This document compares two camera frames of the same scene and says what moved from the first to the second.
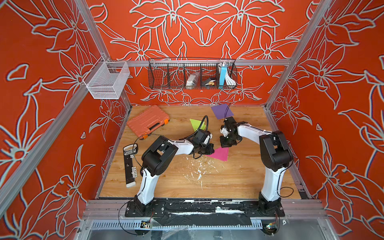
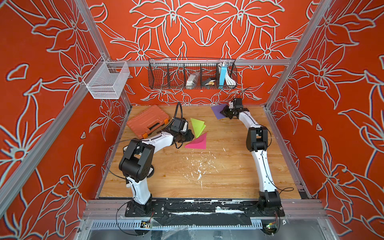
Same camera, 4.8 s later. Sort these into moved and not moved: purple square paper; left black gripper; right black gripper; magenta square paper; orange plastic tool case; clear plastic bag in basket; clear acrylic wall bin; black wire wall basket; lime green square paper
Moved: magenta square paper; right black gripper; left black gripper
Not moved: clear acrylic wall bin; black wire wall basket; lime green square paper; orange plastic tool case; purple square paper; clear plastic bag in basket
